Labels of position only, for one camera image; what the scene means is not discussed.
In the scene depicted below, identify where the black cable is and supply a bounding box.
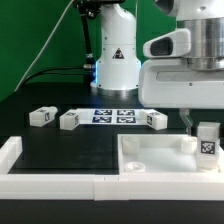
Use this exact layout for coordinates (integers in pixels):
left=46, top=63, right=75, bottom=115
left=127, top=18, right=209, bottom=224
left=20, top=13, right=98, bottom=88

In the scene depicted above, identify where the white square tabletop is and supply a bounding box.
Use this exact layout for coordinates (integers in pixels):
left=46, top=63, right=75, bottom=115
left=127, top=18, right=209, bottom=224
left=117, top=133, right=224, bottom=175

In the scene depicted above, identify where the AprilTag marker sheet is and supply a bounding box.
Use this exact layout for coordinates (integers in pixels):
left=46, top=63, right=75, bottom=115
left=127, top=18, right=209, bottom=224
left=76, top=108, right=157, bottom=125

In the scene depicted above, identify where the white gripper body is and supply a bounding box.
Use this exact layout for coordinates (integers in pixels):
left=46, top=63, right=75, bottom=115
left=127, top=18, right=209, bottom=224
left=138, top=58, right=224, bottom=109

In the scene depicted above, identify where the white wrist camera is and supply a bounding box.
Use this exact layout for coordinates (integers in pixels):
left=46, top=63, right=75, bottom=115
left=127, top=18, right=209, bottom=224
left=143, top=28, right=191, bottom=58

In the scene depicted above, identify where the white U-shaped fence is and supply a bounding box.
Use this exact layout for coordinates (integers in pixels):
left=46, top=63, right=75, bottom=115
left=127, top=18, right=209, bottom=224
left=0, top=137, right=224, bottom=201

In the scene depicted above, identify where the white cable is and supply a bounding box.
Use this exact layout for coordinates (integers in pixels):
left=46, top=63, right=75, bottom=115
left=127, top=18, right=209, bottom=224
left=14, top=0, right=75, bottom=93

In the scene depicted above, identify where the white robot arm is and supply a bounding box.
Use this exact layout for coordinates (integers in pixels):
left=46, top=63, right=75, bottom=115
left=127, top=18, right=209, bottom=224
left=74, top=0, right=224, bottom=127

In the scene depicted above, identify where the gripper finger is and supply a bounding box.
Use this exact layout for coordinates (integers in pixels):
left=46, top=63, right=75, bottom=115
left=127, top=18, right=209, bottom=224
left=179, top=108, right=193, bottom=135

